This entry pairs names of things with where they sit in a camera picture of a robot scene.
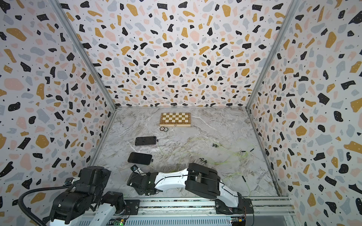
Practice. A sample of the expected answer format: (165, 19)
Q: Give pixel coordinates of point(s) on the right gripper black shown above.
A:
(139, 192)

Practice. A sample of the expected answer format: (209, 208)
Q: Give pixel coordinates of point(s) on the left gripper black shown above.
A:
(106, 177)

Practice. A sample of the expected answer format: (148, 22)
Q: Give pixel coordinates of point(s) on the black smartphone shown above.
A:
(145, 141)
(140, 158)

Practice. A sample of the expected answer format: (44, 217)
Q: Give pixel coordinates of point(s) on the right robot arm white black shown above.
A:
(197, 179)

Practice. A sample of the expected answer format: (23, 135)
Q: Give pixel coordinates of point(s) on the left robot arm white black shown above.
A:
(69, 207)

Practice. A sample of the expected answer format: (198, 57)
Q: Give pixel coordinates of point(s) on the wooden chessboard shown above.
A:
(175, 120)

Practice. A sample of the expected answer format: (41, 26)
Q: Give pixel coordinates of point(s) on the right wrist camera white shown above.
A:
(136, 169)

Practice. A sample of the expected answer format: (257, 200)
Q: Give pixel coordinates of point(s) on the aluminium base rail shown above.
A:
(254, 211)

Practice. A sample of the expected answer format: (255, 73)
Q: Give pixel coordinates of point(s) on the left aluminium corner post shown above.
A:
(56, 7)

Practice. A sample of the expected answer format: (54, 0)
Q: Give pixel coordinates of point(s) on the aluminium corner post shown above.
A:
(279, 38)
(56, 7)

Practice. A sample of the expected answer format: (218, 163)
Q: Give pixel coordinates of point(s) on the right aluminium corner post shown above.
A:
(279, 38)

